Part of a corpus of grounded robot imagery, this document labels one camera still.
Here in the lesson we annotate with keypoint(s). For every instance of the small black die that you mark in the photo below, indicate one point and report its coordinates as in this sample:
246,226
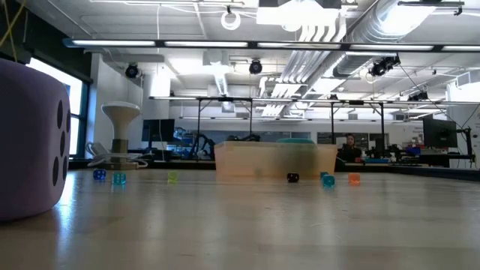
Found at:
293,177

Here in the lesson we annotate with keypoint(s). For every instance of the small cyan translucent die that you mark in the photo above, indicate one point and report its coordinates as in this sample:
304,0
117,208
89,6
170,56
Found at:
323,174
329,181
119,178

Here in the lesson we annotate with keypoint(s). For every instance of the small orange translucent die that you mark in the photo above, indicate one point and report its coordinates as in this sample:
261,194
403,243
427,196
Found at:
354,179

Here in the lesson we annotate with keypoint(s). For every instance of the small dark blue die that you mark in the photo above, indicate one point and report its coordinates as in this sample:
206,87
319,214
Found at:
99,174

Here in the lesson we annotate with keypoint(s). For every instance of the large purple foam die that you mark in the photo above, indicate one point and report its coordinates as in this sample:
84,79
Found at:
26,142

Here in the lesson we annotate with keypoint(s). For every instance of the orange translucent plastic bin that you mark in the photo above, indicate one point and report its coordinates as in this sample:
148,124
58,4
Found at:
262,157

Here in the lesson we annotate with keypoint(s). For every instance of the black computer monitor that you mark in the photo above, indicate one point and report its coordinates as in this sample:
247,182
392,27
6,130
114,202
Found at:
439,133
157,130

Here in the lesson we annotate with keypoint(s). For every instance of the person at desk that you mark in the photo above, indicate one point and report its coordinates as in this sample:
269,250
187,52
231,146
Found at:
350,150

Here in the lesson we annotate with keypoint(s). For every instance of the overhead LED light bar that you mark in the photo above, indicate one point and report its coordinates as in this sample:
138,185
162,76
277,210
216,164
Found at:
112,43

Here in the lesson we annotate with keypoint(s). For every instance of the black background rig frame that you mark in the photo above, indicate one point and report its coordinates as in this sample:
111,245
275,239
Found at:
225,99

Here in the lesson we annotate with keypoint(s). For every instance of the black ceiling-hung camera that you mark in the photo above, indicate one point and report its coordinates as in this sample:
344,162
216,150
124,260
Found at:
132,70
255,66
382,65

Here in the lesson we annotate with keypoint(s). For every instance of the white pedestal stand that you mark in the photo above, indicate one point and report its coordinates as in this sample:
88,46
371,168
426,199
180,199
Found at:
120,120

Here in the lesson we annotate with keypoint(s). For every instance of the silver ventilation duct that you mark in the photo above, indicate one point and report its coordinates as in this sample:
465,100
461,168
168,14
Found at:
360,48

